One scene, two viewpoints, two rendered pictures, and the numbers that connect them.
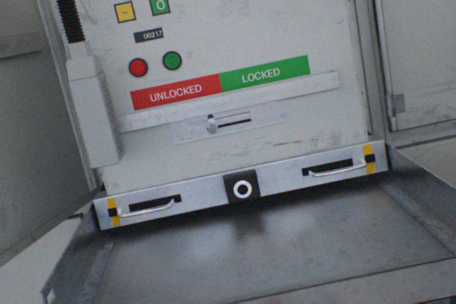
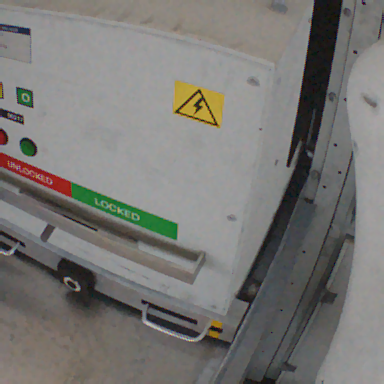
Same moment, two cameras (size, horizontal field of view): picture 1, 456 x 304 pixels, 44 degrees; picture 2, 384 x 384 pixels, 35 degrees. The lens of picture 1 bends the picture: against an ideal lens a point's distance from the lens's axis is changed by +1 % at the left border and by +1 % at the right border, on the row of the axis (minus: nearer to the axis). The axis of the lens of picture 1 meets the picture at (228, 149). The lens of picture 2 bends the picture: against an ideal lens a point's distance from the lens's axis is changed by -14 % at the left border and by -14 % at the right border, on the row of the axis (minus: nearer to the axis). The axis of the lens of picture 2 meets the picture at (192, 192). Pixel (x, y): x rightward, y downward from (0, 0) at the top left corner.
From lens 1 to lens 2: 0.83 m
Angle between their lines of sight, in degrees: 38
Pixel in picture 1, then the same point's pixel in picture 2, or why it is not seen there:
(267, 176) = (104, 283)
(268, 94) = (106, 245)
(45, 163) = not seen: outside the picture
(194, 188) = (36, 247)
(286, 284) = not seen: outside the picture
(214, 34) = (72, 147)
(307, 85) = (153, 263)
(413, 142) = not seen: hidden behind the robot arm
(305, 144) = (153, 283)
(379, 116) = (348, 202)
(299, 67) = (164, 228)
